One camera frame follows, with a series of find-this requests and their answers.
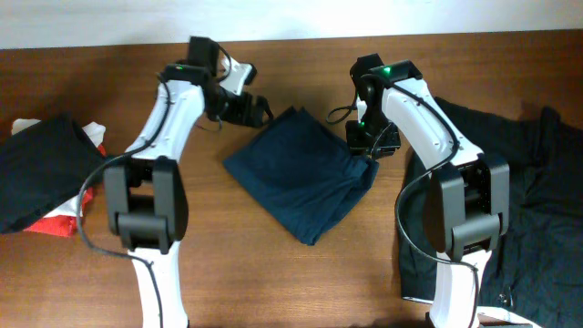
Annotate navy blue shorts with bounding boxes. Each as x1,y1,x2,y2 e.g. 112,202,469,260
223,107,379,246

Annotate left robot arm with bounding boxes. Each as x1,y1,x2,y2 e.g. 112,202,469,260
103,62,256,327

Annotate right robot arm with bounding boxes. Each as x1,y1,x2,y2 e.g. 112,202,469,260
346,54,509,327

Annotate white folded garment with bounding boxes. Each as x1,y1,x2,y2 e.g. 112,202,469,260
11,118,106,218

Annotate dark folded shorts pile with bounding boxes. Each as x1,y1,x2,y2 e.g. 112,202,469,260
394,96,583,328

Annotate black folded garment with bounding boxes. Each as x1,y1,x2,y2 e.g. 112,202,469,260
1,114,106,234

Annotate red folded garment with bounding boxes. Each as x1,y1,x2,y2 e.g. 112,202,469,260
25,144,107,237

